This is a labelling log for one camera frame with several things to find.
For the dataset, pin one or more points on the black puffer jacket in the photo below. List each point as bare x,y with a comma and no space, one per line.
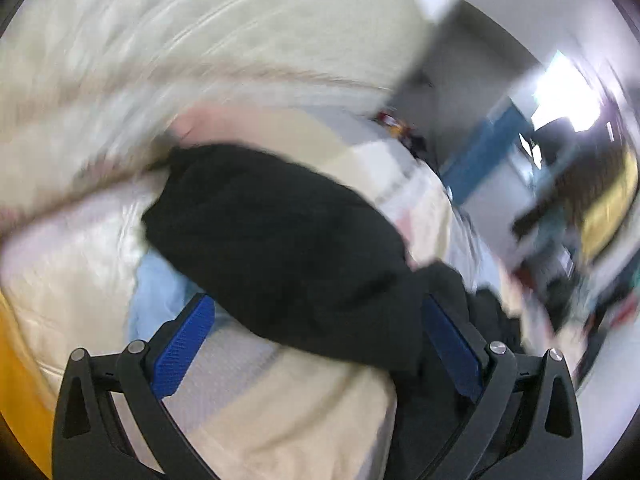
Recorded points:
280,240

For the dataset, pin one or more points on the cream quilted pillow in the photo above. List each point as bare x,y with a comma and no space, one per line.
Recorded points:
75,270

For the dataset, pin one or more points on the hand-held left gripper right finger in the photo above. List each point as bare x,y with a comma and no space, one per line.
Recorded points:
452,345

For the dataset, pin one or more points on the patchwork bed blanket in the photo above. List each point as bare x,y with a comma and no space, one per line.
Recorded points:
300,410

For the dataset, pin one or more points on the blue curtain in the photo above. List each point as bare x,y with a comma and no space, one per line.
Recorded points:
487,152

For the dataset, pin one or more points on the light blue cloth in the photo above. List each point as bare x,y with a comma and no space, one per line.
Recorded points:
155,285

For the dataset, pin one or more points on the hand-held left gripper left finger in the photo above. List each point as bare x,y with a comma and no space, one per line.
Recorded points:
182,345

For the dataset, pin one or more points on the yellow printed pillow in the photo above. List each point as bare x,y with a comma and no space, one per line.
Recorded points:
15,375

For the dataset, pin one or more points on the cream quilted headboard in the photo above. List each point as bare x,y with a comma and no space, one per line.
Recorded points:
250,25

